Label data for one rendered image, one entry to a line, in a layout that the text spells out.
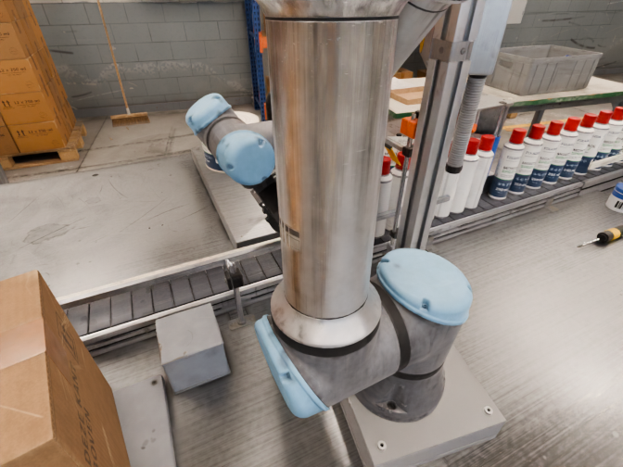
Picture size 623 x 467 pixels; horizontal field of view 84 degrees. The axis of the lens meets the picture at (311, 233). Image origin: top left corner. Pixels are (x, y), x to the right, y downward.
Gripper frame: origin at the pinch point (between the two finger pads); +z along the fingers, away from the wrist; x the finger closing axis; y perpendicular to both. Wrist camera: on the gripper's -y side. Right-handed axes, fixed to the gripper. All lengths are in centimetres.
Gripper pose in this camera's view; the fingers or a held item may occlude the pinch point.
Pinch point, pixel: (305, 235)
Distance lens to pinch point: 79.4
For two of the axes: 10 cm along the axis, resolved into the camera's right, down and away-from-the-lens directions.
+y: -4.3, -5.3, 7.3
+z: 4.5, 5.7, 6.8
